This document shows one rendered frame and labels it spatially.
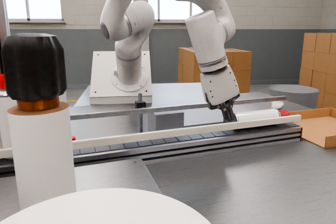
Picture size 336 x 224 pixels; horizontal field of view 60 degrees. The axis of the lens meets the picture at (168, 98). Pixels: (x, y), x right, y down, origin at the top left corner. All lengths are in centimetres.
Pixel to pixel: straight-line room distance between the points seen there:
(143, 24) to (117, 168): 70
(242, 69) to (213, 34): 339
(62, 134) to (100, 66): 112
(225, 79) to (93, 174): 45
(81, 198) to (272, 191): 50
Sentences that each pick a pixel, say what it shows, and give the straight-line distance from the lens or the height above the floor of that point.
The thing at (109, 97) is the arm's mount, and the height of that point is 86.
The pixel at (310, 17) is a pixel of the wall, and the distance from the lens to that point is 725.
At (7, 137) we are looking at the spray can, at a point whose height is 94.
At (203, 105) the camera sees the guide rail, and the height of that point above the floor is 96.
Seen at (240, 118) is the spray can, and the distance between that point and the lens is 92.
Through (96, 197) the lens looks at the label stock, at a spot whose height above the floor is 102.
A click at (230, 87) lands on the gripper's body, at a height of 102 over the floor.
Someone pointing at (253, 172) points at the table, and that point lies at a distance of 80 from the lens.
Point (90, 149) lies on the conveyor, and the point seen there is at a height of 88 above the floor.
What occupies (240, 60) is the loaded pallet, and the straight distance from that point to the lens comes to 416.
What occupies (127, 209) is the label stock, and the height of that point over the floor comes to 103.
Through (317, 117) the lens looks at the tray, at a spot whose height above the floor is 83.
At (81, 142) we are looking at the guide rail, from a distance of 76.
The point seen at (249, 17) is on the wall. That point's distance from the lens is 660.
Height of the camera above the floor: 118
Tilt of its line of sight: 13 degrees down
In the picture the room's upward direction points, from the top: straight up
